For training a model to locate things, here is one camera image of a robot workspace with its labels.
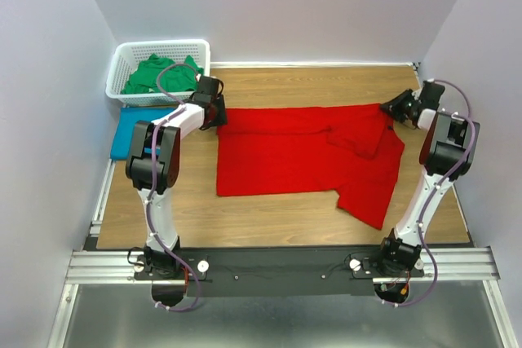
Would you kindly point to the aluminium frame rail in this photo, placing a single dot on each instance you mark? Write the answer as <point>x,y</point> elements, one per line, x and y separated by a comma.
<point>112,267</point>

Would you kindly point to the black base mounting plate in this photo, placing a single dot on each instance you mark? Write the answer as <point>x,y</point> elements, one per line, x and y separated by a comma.
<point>278,271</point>

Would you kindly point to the green crumpled t shirt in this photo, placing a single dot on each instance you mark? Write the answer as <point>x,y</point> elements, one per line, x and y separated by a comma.
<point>181,78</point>

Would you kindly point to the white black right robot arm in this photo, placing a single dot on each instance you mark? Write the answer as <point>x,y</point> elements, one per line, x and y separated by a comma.
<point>447,154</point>

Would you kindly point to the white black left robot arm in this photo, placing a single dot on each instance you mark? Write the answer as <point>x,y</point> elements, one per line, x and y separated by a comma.
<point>153,165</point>

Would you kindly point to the red t shirt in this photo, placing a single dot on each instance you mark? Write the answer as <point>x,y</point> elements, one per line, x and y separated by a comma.
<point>352,150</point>

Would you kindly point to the blue folded t shirt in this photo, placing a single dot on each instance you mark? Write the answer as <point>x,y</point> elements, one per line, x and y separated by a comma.
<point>129,116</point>

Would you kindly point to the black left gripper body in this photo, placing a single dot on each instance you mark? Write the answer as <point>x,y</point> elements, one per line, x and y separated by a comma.
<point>220,116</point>

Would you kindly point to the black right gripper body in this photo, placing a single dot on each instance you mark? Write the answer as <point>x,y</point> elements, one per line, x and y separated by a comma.
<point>400,107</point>

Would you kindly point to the white table edge rail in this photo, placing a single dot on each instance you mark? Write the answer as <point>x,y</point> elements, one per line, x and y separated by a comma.
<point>305,64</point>

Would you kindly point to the white plastic laundry basket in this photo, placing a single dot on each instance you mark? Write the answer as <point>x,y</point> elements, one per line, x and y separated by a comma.
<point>127,57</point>

